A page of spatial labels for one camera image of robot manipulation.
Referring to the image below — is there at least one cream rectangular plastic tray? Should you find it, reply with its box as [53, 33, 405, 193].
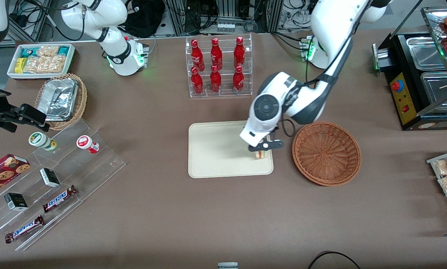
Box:
[188, 121, 274, 179]

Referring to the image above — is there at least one brown round wicker basket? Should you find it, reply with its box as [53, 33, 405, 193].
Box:
[292, 121, 361, 186]

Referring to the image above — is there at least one light wicker basket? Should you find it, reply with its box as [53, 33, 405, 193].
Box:
[35, 73, 87, 131]

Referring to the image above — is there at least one green sunflower lidded jar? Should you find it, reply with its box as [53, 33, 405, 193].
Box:
[28, 132, 58, 152]

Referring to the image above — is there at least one silver foil container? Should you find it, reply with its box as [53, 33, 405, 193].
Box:
[37, 78, 78, 121]

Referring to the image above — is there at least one red tartan cookie box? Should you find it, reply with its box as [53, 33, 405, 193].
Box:
[0, 154, 31, 199]

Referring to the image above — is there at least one clear rice cracker pack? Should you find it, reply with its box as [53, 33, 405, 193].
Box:
[24, 56, 65, 74]
[37, 46, 59, 57]

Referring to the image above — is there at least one red cola bottle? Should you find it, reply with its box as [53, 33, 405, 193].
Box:
[234, 36, 245, 68]
[210, 65, 222, 93]
[210, 37, 223, 70]
[233, 65, 245, 93]
[191, 67, 204, 96]
[191, 39, 205, 71]

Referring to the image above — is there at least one red white lidded jar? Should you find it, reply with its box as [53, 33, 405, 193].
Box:
[77, 135, 100, 154]

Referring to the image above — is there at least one small black carton box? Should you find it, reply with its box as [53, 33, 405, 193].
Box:
[40, 168, 60, 188]
[4, 193, 28, 211]

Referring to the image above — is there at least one white rectangular snack bin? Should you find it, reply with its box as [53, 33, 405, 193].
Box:
[7, 44, 75, 80]

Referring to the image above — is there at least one clear acrylic stepped display stand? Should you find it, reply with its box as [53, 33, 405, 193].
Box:
[0, 119, 126, 251]

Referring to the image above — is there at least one Snickers chocolate bar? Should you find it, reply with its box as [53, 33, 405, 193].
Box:
[42, 185, 78, 213]
[5, 215, 44, 244]

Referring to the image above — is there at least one clear acrylic bottle rack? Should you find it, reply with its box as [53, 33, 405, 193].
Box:
[185, 34, 253, 98]

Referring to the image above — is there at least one black food warmer machine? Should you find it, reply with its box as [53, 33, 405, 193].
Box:
[373, 7, 447, 131]

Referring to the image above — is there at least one black bag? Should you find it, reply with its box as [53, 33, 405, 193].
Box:
[124, 0, 166, 38]

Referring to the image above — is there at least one stainless steel pan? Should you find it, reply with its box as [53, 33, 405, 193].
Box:
[420, 71, 447, 103]
[406, 36, 446, 71]

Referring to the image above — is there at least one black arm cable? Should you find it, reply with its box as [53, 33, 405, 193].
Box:
[280, 117, 297, 137]

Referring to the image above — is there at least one black floor cable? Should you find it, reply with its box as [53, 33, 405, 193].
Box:
[307, 251, 362, 269]

